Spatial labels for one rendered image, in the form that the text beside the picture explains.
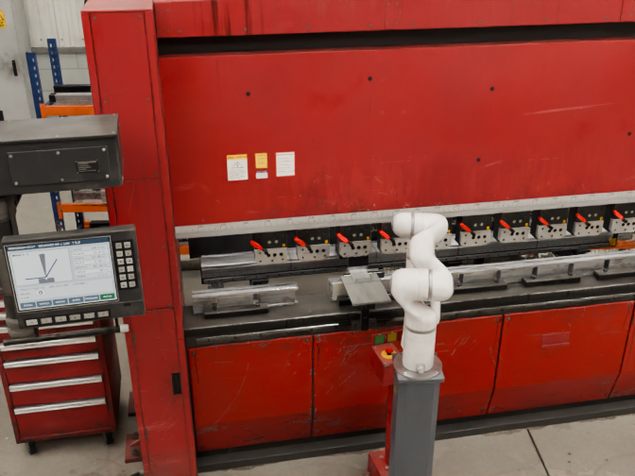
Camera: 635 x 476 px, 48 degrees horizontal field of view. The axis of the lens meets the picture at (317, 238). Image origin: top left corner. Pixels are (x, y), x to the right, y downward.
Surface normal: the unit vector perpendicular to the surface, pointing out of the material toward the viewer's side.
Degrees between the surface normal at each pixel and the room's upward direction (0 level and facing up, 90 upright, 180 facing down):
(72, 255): 90
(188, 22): 90
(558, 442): 0
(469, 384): 90
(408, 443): 90
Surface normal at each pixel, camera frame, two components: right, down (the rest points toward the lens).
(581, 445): 0.00, -0.90
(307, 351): 0.19, 0.43
